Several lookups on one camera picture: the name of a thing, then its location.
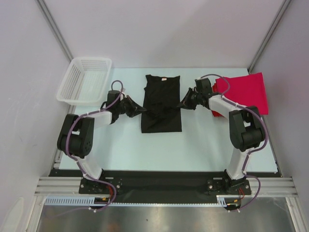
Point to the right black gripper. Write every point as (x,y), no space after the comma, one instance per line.
(192,98)

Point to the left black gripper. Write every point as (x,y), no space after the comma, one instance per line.
(135,108)

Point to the black t shirt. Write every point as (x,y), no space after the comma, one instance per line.
(161,99)

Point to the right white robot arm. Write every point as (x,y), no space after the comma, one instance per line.
(247,131)

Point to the red folded t shirt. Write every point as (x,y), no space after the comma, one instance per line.
(215,90)

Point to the white plastic basket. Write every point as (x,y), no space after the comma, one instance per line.
(85,81)

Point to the pink folded t shirt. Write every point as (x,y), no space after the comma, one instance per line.
(247,90)

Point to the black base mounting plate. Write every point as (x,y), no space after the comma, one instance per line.
(172,187)

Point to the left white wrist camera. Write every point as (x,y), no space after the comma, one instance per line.
(123,92)

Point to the white slotted cable duct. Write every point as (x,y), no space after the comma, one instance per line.
(87,201)

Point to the aluminium front rail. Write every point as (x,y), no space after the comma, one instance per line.
(69,186)

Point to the right aluminium frame post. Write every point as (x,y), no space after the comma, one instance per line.
(269,34)

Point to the aluminium frame post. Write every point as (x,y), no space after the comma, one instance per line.
(52,24)
(269,34)

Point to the left aluminium frame post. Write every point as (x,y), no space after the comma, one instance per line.
(52,24)

